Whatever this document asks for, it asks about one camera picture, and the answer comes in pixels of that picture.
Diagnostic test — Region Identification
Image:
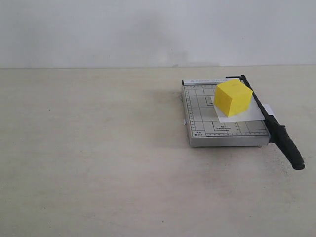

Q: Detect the black cutter blade arm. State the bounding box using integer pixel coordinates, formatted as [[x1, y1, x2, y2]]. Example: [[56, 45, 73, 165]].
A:
[[226, 75, 305, 170]]

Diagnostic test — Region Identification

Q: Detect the yellow cube block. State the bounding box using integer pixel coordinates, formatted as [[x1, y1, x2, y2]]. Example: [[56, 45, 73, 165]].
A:
[[213, 79, 253, 117]]

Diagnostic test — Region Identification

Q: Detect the white paper sheet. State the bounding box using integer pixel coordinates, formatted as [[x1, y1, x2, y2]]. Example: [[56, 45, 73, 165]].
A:
[[214, 97, 265, 122]]

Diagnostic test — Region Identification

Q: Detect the grey paper cutter base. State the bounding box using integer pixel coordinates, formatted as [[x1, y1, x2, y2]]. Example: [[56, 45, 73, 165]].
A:
[[182, 79, 270, 147]]

